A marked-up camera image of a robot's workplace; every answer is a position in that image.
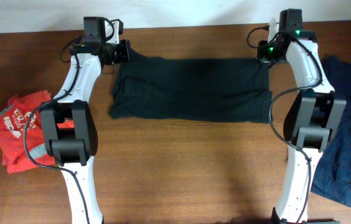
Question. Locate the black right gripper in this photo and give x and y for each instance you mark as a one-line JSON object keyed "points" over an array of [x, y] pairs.
{"points": [[262, 51]]}

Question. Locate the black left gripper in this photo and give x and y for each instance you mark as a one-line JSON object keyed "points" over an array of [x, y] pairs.
{"points": [[125, 50]]}

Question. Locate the black t-shirt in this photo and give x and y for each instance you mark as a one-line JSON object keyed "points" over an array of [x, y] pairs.
{"points": [[228, 90]]}

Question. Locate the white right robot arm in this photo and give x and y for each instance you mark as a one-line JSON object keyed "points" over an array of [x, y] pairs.
{"points": [[312, 121]]}

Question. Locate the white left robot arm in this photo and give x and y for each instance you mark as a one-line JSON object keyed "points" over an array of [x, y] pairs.
{"points": [[70, 135]]}

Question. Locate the blue folded garment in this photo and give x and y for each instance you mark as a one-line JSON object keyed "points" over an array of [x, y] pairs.
{"points": [[332, 178]]}

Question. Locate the red folded t-shirt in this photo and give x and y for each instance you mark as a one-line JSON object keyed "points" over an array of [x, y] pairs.
{"points": [[12, 125]]}

